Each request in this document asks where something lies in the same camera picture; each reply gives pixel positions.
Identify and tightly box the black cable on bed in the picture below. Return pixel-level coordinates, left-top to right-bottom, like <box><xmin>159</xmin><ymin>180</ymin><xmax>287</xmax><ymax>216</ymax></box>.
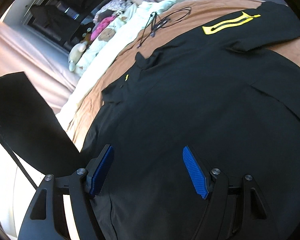
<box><xmin>136</xmin><ymin>6</ymin><xmax>192</xmax><ymax>49</ymax></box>

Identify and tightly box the pink garment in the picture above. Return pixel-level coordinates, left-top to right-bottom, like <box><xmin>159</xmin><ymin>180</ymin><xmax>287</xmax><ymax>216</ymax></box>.
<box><xmin>90</xmin><ymin>16</ymin><xmax>116</xmax><ymax>41</ymax></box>

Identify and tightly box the floral patterned clothes pile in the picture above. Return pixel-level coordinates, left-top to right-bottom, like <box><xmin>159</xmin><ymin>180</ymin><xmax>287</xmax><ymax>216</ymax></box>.
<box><xmin>93</xmin><ymin>0</ymin><xmax>134</xmax><ymax>24</ymax></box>

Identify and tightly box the brown bed blanket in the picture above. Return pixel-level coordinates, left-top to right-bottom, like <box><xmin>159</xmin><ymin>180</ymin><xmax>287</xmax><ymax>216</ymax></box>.
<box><xmin>67</xmin><ymin>0</ymin><xmax>300</xmax><ymax>153</ymax></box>

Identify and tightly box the cream plush toy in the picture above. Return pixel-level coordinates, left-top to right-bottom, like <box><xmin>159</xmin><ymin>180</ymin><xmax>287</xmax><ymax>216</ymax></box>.
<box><xmin>68</xmin><ymin>41</ymin><xmax>88</xmax><ymax>72</ymax></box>

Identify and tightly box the beige curtain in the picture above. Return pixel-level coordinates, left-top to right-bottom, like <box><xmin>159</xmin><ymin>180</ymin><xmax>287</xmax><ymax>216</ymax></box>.
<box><xmin>0</xmin><ymin>22</ymin><xmax>79</xmax><ymax>114</ymax></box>

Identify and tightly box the black shirt with yellow patch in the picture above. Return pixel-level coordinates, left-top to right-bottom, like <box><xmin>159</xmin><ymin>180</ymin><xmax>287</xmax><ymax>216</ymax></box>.
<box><xmin>0</xmin><ymin>0</ymin><xmax>300</xmax><ymax>240</ymax></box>

